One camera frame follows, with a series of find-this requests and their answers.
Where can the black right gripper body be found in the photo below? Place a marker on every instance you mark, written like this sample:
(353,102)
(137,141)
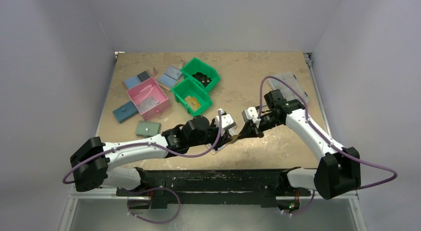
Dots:
(256,128)

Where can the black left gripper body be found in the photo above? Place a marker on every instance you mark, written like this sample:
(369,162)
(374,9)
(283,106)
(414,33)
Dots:
(210,136)

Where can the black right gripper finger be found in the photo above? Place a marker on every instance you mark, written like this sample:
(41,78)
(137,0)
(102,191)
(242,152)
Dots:
(254,131)
(244,132)

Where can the yellow card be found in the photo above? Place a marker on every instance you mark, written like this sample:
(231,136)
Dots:
(192,102)
(234,139)

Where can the beige leather card holder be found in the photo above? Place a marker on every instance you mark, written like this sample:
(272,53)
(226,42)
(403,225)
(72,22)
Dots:
(222,143)

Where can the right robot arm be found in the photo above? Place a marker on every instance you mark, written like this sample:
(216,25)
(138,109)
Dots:
(338,171)

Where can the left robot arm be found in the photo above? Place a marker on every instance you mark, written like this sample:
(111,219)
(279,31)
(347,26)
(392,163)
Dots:
(97,163)

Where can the yellow card in bin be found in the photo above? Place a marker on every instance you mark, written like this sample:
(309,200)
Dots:
(192,102)

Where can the green bin with yellow card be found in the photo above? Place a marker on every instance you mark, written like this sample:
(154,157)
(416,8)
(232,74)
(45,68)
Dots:
(189,87)

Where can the green closed card holder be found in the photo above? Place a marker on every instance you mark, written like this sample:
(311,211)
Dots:
(147,128)

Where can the light blue open card holder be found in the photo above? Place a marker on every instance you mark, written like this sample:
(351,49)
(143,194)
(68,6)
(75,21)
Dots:
(170,77)

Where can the dark blue closed card holder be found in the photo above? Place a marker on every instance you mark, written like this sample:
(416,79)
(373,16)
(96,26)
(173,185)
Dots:
(125,111)

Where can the blue grey open card holder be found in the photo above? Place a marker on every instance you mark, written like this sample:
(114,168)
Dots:
(136,80)

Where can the clear plastic screw organizer box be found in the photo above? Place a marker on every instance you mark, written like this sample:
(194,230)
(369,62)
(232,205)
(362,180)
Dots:
(290,79)

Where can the black parts in bin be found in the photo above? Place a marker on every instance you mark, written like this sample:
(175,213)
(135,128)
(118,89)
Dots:
(202,78)

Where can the green bin with black parts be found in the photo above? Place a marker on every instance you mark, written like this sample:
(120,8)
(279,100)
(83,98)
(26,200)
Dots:
(196,65)

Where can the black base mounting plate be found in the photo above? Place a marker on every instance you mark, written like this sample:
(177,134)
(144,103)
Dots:
(212,187)

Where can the pink box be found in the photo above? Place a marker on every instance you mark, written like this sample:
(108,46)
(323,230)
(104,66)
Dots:
(149,98)

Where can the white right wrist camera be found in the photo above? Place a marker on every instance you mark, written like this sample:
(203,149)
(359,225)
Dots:
(251,115)

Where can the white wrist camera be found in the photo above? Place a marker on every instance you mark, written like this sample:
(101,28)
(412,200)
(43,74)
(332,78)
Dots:
(251,115)
(226,122)

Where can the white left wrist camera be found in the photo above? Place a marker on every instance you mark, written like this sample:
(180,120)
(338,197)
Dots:
(226,122)

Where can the aluminium frame rail right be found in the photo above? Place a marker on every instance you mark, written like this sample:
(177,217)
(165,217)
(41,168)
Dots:
(309,62)

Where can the aluminium frame rail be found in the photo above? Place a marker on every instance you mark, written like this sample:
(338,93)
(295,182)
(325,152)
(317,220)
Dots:
(103,210)
(309,62)

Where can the aluminium front frame rail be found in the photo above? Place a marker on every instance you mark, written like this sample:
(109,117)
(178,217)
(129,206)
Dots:
(103,210)

